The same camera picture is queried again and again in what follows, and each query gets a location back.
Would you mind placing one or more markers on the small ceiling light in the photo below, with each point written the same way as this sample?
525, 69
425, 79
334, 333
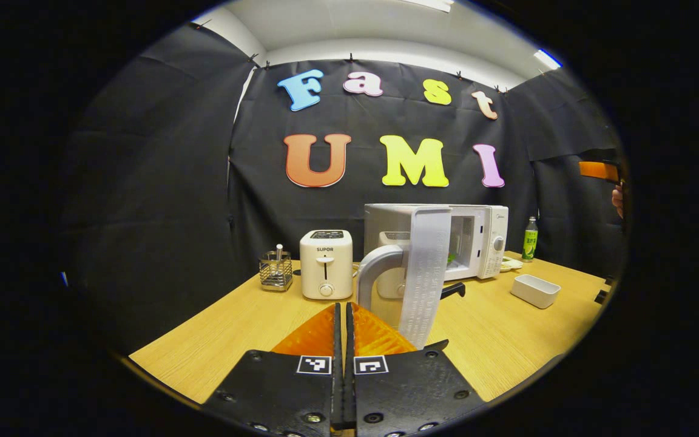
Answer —
547, 59

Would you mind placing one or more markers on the black backdrop cloth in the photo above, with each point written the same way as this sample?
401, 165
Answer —
143, 182

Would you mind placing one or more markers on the green drink bottle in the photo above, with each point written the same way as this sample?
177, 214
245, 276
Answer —
530, 243

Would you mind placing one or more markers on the white rectangular food tray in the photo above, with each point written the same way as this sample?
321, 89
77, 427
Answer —
534, 291

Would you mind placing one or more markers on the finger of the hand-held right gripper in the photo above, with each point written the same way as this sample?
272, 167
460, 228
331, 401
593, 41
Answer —
598, 170

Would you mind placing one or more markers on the white toaster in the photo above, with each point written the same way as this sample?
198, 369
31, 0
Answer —
325, 267

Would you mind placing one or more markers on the divided plate of beans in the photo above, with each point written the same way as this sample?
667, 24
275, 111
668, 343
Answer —
512, 264

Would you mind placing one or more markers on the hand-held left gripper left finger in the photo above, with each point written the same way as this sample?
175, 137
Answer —
276, 391

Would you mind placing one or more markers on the white microwave oven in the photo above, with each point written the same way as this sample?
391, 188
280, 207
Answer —
483, 227

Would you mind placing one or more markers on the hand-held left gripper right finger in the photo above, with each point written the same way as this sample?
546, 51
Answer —
410, 391

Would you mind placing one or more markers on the long ceiling light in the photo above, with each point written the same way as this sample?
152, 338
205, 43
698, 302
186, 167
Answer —
431, 3

